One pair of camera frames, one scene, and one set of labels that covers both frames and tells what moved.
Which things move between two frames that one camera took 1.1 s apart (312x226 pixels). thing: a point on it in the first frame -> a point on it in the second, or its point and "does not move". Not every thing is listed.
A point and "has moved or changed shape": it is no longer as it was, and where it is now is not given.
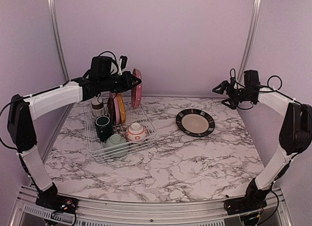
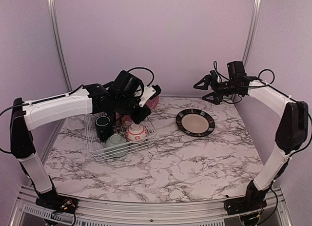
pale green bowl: [116, 145] does not move
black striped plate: [195, 122] does not move
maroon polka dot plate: [136, 92] has moved or changed shape
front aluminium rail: [92, 212] does not move
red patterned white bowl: [136, 132] does not move
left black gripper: [127, 83] -> [138, 117]
